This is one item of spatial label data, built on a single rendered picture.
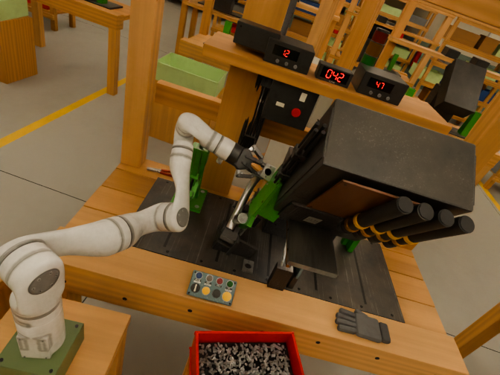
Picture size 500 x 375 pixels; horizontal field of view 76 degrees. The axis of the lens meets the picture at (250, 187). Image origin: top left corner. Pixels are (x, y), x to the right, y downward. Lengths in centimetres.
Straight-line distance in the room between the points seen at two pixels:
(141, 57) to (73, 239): 79
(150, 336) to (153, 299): 90
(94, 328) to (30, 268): 43
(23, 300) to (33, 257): 9
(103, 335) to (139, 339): 96
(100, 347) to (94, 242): 35
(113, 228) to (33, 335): 27
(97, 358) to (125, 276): 24
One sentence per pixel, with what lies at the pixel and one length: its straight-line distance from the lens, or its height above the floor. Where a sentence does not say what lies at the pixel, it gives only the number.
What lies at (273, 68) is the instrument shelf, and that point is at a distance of 114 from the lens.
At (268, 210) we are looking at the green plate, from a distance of 110.
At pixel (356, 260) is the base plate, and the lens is 151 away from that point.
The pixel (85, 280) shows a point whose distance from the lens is 120.
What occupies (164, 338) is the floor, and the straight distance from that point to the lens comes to 204.
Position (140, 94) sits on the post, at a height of 124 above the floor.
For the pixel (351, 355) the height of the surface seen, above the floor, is 83.
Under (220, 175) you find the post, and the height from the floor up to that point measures 98.
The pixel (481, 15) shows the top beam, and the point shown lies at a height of 186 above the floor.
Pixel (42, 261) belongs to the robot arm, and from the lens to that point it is 72.
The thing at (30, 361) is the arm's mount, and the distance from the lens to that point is 99.
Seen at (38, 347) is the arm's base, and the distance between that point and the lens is 94.
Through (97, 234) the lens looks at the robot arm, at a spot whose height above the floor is 121.
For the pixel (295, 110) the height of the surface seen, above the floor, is 142.
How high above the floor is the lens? 181
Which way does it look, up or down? 35 degrees down
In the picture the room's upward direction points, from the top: 20 degrees clockwise
